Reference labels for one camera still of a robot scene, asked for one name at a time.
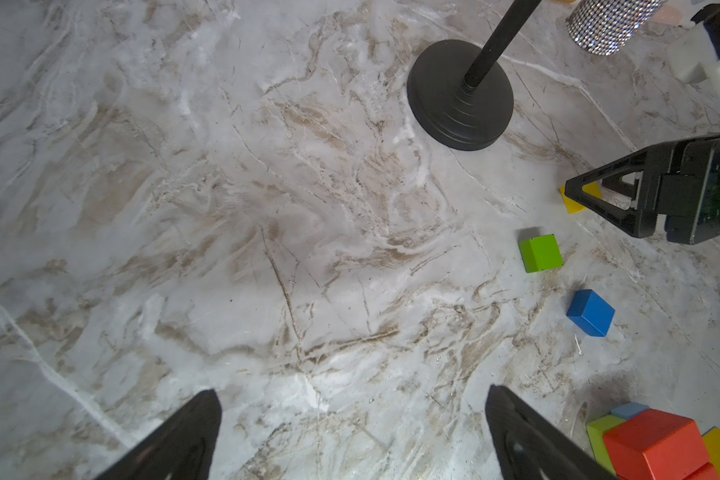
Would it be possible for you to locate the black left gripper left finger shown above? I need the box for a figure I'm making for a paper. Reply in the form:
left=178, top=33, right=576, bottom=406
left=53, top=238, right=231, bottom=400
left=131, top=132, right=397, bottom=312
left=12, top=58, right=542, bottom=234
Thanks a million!
left=97, top=389, right=222, bottom=480

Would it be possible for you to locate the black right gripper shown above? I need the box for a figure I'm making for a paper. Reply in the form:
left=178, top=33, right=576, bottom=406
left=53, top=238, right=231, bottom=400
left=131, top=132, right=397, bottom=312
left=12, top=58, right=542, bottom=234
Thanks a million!
left=564, top=134, right=720, bottom=245

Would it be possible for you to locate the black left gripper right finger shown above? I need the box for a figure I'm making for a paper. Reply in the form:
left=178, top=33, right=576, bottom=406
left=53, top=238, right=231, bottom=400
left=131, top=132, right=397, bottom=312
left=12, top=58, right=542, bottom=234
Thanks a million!
left=485, top=385, right=615, bottom=479

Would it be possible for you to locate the small yellow wood cube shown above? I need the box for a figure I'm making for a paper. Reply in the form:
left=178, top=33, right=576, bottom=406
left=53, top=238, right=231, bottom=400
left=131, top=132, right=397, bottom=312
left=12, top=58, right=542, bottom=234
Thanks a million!
left=559, top=183, right=603, bottom=215

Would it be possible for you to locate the lime green long wood block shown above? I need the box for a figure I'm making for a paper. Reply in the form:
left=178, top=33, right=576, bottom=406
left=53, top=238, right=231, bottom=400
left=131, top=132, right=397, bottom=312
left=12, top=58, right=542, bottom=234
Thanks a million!
left=586, top=415, right=625, bottom=474

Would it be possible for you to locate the small green wood cube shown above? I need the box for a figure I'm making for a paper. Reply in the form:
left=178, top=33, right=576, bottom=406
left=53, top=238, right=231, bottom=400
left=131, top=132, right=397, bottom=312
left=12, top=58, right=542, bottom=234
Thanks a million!
left=519, top=234, right=564, bottom=273

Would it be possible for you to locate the blue wood cube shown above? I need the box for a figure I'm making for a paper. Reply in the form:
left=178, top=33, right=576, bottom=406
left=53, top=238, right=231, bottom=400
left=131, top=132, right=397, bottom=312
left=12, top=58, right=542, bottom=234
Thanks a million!
left=566, top=289, right=615, bottom=338

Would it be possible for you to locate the light blue long wood block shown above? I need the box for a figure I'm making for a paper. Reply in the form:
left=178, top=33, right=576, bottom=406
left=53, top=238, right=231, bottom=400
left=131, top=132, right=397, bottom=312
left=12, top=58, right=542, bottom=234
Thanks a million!
left=610, top=402, right=650, bottom=421

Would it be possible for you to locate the red rectangular wood block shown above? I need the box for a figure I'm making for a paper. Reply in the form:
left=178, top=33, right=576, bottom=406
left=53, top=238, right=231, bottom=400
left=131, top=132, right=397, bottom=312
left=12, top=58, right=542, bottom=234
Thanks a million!
left=684, top=463, right=720, bottom=480

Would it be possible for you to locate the black round microphone stand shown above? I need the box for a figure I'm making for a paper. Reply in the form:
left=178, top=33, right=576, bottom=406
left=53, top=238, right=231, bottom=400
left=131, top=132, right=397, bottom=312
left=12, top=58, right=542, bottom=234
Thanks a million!
left=406, top=0, right=540, bottom=151

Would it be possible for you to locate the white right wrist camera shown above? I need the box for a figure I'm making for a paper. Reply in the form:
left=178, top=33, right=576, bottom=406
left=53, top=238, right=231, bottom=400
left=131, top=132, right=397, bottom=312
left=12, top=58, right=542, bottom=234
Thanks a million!
left=668, top=1, right=720, bottom=100

